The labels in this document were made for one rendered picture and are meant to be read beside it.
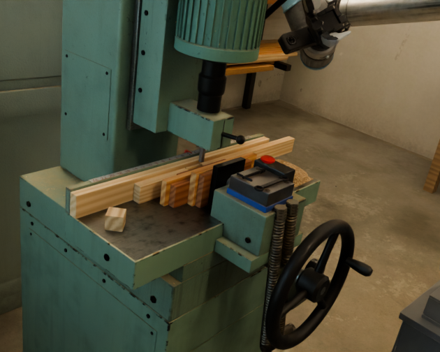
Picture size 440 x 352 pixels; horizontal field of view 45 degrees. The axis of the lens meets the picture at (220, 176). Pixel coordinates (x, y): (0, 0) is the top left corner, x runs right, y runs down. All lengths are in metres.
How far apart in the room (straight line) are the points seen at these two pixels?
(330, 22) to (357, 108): 3.53
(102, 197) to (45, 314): 0.56
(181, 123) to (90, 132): 0.25
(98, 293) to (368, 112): 3.79
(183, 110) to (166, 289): 0.38
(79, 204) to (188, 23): 0.41
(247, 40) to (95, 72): 0.38
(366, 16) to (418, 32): 2.99
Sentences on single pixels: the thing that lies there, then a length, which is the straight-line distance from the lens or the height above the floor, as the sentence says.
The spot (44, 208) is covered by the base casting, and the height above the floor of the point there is 0.76.
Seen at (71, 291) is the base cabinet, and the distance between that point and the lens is 1.37.
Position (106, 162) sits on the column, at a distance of 1.29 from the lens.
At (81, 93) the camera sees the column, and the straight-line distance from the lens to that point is 1.32.
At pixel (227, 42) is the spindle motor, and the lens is 1.04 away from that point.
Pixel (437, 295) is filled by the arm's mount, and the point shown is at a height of 0.63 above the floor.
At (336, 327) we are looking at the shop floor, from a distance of 2.36.
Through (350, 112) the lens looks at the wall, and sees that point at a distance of 4.86.
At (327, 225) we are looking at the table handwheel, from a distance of 1.03.
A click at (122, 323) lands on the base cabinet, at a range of 1.23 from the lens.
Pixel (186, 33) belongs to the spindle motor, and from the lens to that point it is 1.07.
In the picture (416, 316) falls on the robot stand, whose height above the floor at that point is 0.55.
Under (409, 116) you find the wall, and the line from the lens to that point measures 4.61.
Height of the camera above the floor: 1.43
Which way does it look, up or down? 25 degrees down
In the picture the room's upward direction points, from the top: 9 degrees clockwise
